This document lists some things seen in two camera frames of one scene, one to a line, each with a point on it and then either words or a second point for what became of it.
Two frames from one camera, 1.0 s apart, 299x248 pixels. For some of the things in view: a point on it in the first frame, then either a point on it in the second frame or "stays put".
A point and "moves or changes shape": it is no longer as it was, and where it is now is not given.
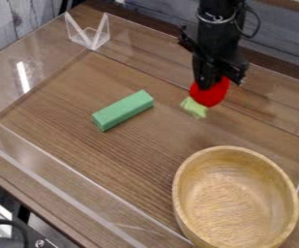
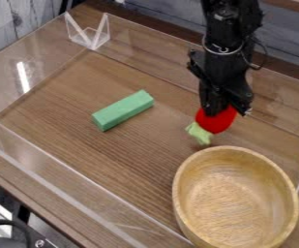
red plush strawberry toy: x=213 y=95 moves or changes shape
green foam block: x=123 y=109 stays put
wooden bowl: x=235 y=200 stays put
